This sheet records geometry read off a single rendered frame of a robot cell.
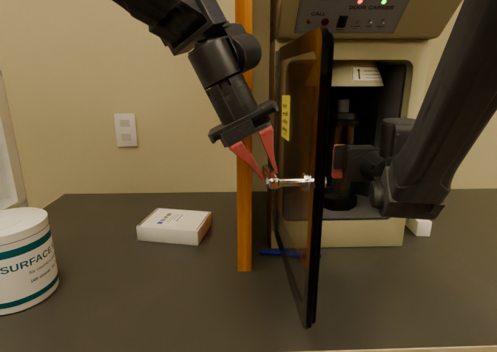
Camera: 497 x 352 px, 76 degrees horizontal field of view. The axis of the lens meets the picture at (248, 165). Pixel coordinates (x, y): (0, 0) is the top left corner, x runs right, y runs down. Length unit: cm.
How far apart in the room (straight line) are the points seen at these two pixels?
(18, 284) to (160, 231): 30
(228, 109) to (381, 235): 54
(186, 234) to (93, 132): 58
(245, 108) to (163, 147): 76
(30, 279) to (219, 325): 34
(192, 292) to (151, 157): 64
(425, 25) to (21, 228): 81
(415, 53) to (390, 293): 48
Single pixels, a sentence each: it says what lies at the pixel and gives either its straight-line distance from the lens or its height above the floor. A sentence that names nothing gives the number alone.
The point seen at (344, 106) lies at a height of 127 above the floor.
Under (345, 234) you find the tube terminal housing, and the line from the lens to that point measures 81.
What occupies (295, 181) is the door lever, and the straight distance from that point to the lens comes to 43.
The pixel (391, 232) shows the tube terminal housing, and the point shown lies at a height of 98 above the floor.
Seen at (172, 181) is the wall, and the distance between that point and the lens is 119.
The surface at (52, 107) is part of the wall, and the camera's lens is 128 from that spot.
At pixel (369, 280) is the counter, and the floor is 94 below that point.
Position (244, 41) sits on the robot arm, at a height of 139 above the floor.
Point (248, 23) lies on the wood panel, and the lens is 60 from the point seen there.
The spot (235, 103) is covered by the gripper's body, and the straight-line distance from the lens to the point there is 43.
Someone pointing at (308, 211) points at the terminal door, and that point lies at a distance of 43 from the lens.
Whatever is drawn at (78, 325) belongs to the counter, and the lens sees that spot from 65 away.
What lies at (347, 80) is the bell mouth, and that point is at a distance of 74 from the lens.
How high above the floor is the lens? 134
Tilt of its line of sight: 15 degrees down
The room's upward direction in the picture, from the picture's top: straight up
